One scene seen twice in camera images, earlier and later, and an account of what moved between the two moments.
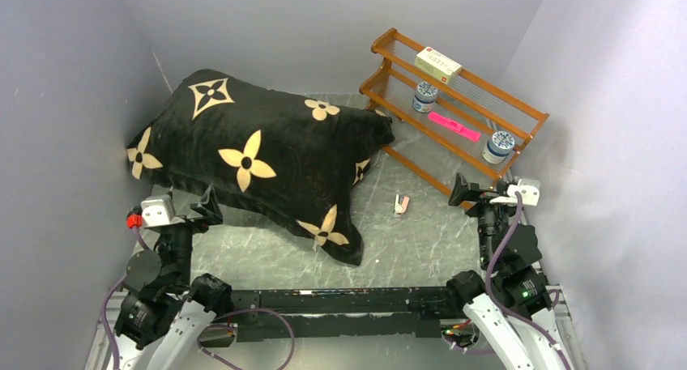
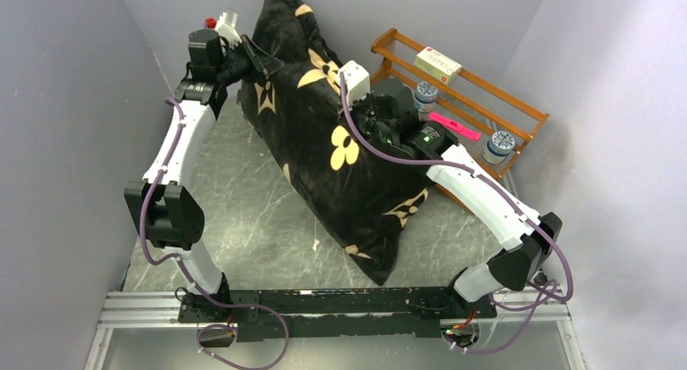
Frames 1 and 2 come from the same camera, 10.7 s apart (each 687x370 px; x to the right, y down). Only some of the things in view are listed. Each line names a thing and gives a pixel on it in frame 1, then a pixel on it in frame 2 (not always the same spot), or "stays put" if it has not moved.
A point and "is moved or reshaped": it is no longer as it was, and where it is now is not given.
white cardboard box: x=437 y=65 stays put
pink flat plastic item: x=454 y=126 stays put
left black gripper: x=209 y=217 to x=266 y=63
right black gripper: x=471 y=191 to x=358 y=104
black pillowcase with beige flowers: x=284 y=163 is moved or reshaped
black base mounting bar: x=372 y=312 stays put
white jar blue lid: x=498 y=146 stays put
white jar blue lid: x=424 y=98 stays put
